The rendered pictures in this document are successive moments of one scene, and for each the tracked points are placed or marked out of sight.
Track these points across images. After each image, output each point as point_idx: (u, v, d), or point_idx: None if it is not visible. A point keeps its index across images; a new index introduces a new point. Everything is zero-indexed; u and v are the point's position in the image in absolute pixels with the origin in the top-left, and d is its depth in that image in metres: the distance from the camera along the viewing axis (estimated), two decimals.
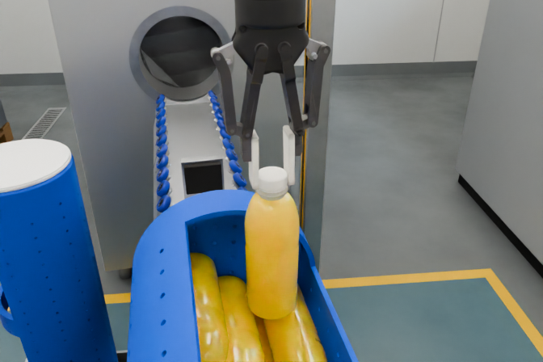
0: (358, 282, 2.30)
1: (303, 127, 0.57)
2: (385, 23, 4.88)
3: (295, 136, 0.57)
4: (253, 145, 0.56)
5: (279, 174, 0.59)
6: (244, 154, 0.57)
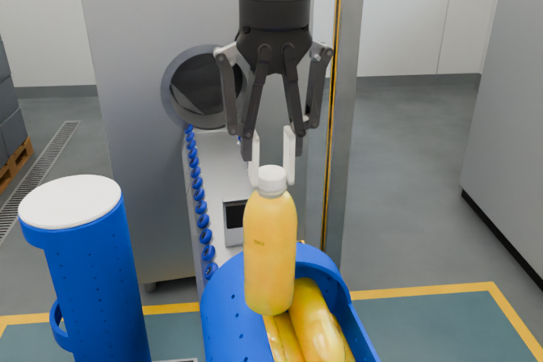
0: (368, 295, 2.46)
1: (304, 128, 0.57)
2: (389, 36, 5.03)
3: (296, 136, 0.57)
4: (254, 145, 0.56)
5: None
6: (244, 154, 0.57)
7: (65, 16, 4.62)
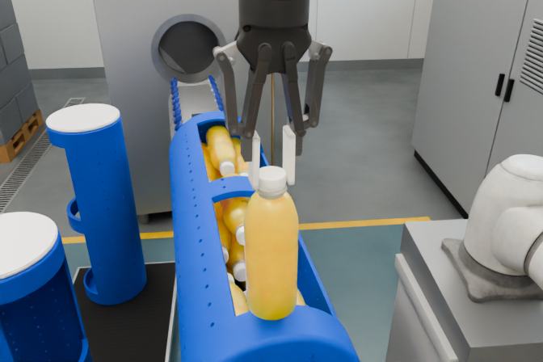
0: (324, 225, 2.98)
1: (304, 127, 0.57)
2: (364, 23, 5.56)
3: (296, 136, 0.57)
4: (254, 145, 0.55)
5: None
6: (245, 154, 0.56)
7: (69, 5, 5.15)
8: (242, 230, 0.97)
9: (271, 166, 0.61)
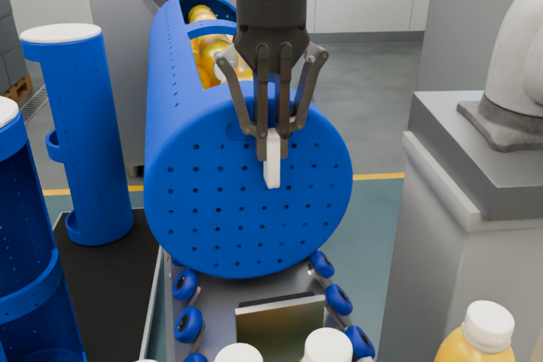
0: None
1: (254, 128, 0.57)
2: None
3: None
4: None
5: None
6: (283, 146, 0.59)
7: None
8: None
9: None
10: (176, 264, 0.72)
